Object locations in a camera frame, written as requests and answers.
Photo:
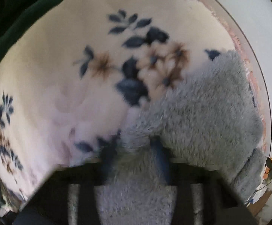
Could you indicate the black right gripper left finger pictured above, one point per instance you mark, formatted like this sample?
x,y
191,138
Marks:
x,y
49,205

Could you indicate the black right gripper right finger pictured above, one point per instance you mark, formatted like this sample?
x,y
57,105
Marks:
x,y
203,197

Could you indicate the grey fluffy pants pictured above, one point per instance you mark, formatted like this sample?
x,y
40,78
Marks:
x,y
210,121

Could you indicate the floral fleece bed blanket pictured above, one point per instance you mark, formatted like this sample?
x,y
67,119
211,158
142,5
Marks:
x,y
85,71

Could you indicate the white headboard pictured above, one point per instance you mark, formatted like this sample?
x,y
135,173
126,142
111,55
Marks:
x,y
255,39

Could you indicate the black power adapter with cable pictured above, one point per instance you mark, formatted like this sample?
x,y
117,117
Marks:
x,y
267,174

